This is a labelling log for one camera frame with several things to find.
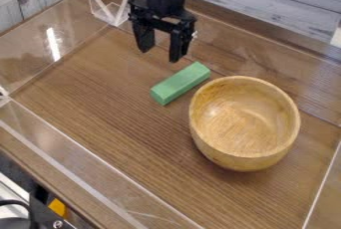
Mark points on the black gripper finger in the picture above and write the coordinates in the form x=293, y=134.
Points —
x=179, y=41
x=144, y=35

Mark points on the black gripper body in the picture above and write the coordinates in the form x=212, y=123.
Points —
x=164, y=14

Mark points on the green rectangular block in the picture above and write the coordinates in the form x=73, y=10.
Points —
x=174, y=86

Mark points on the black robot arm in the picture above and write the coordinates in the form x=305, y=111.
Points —
x=163, y=15

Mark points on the brown wooden bowl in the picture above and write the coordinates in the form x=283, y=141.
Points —
x=243, y=123

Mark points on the yellow and black device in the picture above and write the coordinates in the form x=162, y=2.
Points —
x=57, y=206

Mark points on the clear acrylic corner bracket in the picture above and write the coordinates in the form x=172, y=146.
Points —
x=112, y=13

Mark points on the clear acrylic tray wall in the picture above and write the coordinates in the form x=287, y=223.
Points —
x=72, y=132

